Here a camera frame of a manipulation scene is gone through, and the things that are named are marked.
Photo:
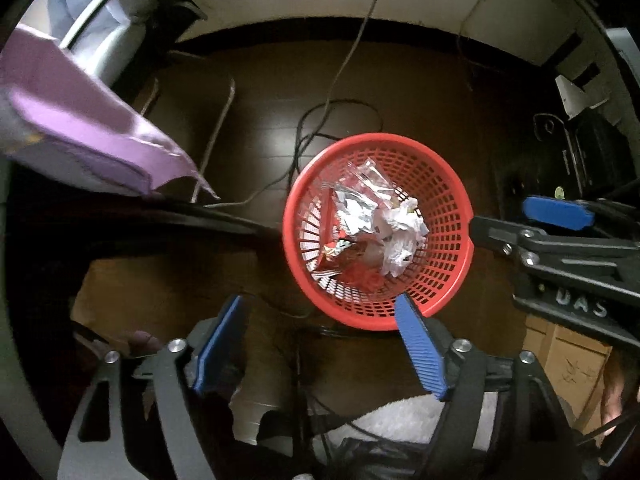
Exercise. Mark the person's right hand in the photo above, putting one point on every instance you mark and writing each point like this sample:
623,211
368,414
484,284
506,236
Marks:
620,377

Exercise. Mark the red foam fruit net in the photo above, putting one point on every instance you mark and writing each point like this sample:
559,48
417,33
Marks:
365,278

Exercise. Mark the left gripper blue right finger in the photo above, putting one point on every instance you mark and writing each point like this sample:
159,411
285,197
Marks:
501,417

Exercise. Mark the clear crumpled plastic bag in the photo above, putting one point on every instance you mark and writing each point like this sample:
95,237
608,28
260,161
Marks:
348,204

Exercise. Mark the white paper cup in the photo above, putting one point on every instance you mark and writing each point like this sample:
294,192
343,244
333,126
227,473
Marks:
402,231

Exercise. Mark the red plastic trash basket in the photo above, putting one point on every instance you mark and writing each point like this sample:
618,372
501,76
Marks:
437,271

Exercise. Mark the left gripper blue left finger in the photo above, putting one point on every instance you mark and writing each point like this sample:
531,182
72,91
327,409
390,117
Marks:
185,369

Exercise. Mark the red snack bag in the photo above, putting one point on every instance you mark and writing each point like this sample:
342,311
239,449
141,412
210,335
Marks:
349,257

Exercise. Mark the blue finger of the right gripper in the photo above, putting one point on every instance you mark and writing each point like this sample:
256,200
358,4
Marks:
509,239
559,213

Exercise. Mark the cardboard box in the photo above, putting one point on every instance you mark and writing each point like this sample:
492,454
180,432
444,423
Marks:
574,364

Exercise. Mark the purple printed tablecloth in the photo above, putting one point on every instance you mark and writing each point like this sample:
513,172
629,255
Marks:
71,127

